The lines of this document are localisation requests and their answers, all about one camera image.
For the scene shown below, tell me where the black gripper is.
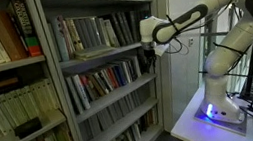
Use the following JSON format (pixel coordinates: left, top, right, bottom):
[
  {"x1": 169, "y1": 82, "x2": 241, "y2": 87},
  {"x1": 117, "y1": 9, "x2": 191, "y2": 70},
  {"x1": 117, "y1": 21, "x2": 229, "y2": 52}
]
[{"x1": 142, "y1": 41, "x2": 156, "y2": 71}]

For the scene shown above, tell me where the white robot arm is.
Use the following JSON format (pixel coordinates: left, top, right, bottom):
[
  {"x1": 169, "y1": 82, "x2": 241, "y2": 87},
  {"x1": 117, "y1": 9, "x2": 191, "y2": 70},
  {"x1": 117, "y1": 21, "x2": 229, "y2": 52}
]
[{"x1": 139, "y1": 0, "x2": 253, "y2": 124}]

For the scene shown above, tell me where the pile of flat books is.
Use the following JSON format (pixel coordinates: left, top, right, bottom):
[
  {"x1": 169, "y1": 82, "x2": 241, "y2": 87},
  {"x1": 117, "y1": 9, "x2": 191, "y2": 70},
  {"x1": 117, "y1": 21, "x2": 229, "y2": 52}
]
[{"x1": 74, "y1": 45, "x2": 114, "y2": 61}]

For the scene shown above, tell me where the brown hardcover book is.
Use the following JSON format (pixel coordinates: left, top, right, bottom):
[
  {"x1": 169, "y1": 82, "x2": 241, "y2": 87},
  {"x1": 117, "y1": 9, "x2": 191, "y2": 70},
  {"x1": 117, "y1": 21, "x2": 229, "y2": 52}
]
[{"x1": 0, "y1": 10, "x2": 27, "y2": 61}]

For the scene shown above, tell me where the grey metal bookshelf right unit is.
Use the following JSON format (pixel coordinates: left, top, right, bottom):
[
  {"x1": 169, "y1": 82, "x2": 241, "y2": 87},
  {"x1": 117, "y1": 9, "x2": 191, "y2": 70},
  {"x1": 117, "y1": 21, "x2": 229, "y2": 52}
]
[{"x1": 34, "y1": 0, "x2": 163, "y2": 141}]

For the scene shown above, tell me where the white robot table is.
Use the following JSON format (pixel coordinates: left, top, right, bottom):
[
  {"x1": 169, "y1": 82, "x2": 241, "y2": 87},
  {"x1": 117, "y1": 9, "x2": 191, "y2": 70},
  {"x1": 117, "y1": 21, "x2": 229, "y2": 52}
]
[{"x1": 171, "y1": 87, "x2": 253, "y2": 141}]

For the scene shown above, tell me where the black box on shelf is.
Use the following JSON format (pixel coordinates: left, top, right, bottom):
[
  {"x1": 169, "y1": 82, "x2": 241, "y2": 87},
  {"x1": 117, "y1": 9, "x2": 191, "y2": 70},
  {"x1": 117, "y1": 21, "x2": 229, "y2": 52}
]
[{"x1": 14, "y1": 117, "x2": 42, "y2": 139}]

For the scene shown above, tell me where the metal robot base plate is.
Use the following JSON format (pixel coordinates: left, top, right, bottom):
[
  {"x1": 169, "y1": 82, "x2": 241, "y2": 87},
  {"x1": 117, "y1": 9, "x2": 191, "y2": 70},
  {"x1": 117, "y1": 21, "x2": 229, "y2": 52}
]
[{"x1": 194, "y1": 104, "x2": 248, "y2": 136}]

